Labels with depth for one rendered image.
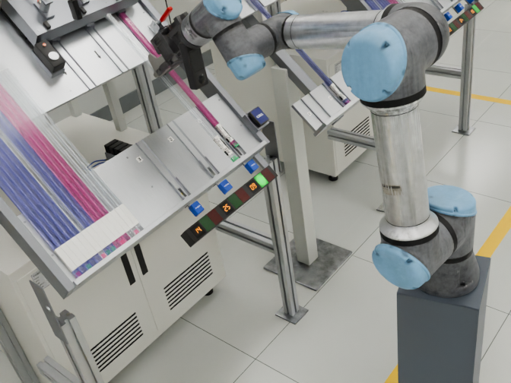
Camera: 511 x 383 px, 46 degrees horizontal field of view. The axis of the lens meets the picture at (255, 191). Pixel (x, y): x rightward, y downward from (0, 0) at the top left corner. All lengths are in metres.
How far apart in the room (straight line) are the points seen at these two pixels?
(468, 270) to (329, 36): 0.59
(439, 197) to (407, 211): 0.17
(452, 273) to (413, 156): 0.36
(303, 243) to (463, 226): 1.04
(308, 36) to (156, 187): 0.52
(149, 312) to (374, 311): 0.77
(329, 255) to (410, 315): 0.94
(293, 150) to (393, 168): 0.93
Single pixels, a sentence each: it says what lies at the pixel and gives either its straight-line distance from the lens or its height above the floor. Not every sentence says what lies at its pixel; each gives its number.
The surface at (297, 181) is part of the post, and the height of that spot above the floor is 0.40.
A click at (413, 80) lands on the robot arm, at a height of 1.10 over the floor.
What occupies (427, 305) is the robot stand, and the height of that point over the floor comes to 0.53.
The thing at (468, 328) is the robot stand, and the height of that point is 0.49.
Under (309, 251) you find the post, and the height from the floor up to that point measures 0.08.
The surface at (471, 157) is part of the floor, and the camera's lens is 2.94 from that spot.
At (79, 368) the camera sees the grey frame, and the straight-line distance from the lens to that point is 1.49.
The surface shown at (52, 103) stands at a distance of 1.54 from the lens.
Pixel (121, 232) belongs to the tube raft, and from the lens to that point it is 1.41.
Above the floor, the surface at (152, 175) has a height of 0.79.
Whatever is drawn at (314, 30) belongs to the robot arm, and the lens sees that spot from 1.29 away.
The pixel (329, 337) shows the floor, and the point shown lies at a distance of 2.07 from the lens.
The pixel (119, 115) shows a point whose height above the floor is 0.68.
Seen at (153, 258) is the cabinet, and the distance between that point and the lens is 1.94.
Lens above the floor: 1.54
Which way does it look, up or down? 34 degrees down
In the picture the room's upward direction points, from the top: 10 degrees counter-clockwise
